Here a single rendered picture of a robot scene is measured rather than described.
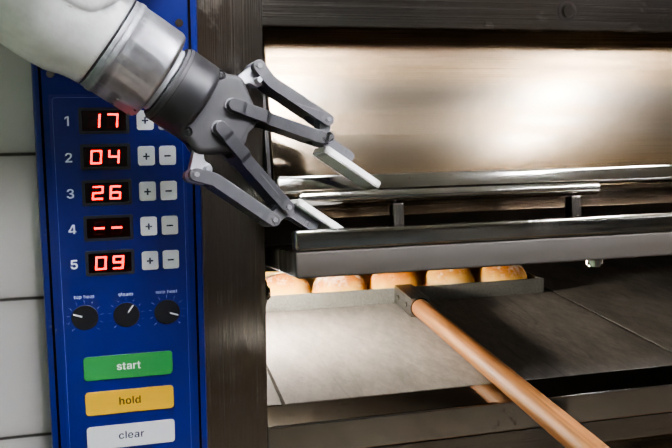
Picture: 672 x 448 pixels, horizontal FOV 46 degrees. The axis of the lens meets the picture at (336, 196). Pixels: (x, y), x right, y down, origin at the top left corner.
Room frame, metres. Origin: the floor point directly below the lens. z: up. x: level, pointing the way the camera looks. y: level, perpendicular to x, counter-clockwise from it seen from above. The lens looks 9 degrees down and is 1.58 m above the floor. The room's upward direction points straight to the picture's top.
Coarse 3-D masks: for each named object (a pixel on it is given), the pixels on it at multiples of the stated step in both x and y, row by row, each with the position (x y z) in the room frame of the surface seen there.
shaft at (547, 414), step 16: (416, 304) 1.27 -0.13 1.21; (432, 320) 1.19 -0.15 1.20; (448, 320) 1.17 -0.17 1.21; (448, 336) 1.12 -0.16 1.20; (464, 336) 1.09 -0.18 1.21; (464, 352) 1.06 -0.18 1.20; (480, 352) 1.03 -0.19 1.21; (480, 368) 1.01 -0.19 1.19; (496, 368) 0.98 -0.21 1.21; (496, 384) 0.96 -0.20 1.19; (512, 384) 0.93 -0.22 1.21; (528, 384) 0.92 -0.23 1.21; (512, 400) 0.92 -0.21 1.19; (528, 400) 0.89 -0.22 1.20; (544, 400) 0.87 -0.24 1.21; (544, 416) 0.85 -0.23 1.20; (560, 416) 0.83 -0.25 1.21; (560, 432) 0.81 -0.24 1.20; (576, 432) 0.79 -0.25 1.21
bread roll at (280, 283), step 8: (280, 272) 1.36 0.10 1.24; (272, 280) 1.34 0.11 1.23; (280, 280) 1.34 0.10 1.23; (288, 280) 1.34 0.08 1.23; (296, 280) 1.35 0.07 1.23; (304, 280) 1.36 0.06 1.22; (272, 288) 1.33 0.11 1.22; (280, 288) 1.33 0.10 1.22; (288, 288) 1.33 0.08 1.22; (296, 288) 1.34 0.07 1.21; (304, 288) 1.35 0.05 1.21
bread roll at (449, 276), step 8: (432, 272) 1.42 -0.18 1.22; (440, 272) 1.41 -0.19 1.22; (448, 272) 1.41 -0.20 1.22; (456, 272) 1.41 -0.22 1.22; (464, 272) 1.42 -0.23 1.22; (424, 280) 1.42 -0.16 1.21; (432, 280) 1.41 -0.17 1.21; (440, 280) 1.40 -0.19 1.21; (448, 280) 1.40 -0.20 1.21; (456, 280) 1.40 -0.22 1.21; (464, 280) 1.41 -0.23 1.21; (472, 280) 1.42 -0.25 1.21
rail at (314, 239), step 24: (600, 216) 0.81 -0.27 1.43; (624, 216) 0.81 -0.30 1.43; (648, 216) 0.82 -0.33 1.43; (312, 240) 0.73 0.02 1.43; (336, 240) 0.73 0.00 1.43; (360, 240) 0.74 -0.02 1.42; (384, 240) 0.75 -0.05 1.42; (408, 240) 0.75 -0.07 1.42; (432, 240) 0.76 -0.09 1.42; (456, 240) 0.76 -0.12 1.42; (480, 240) 0.77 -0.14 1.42; (504, 240) 0.78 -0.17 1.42
